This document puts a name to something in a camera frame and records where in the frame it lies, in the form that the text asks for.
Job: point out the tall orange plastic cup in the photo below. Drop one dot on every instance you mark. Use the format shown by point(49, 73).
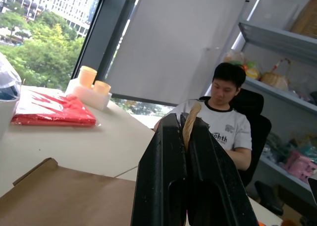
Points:
point(87, 76)

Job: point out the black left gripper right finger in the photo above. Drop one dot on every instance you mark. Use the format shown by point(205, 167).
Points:
point(218, 184)

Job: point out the wicker basket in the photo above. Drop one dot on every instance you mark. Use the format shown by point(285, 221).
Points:
point(276, 77)

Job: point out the brown paper bag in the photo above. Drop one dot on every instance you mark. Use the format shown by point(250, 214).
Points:
point(67, 196)

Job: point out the red packaged cloth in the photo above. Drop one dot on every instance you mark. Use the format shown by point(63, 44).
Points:
point(54, 110)

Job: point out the pink plastic toy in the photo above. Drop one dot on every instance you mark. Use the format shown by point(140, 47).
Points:
point(300, 166)

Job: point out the seated man in white shirt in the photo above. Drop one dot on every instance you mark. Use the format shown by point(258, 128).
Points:
point(227, 127)

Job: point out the white bucket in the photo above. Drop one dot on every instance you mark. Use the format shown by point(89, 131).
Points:
point(6, 114)

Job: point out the black office chair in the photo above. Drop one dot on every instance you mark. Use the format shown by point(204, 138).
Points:
point(255, 136)

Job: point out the short orange plastic cup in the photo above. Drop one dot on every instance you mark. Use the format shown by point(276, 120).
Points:
point(101, 87)

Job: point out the grey metal shelf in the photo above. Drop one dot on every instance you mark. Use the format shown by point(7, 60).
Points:
point(280, 92)

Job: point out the clear plastic bag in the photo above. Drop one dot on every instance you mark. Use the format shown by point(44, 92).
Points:
point(8, 77)

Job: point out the white roller blind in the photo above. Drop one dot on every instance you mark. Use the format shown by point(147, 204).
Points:
point(173, 42)

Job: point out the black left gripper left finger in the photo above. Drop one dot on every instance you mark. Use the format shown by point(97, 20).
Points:
point(161, 176)

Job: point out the bag of toy fruit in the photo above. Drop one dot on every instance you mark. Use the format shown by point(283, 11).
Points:
point(244, 65)

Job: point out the dark window frame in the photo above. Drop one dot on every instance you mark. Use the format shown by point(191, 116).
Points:
point(104, 32)

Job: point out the white tray with orange cups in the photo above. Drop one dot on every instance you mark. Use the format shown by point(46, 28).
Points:
point(88, 94)

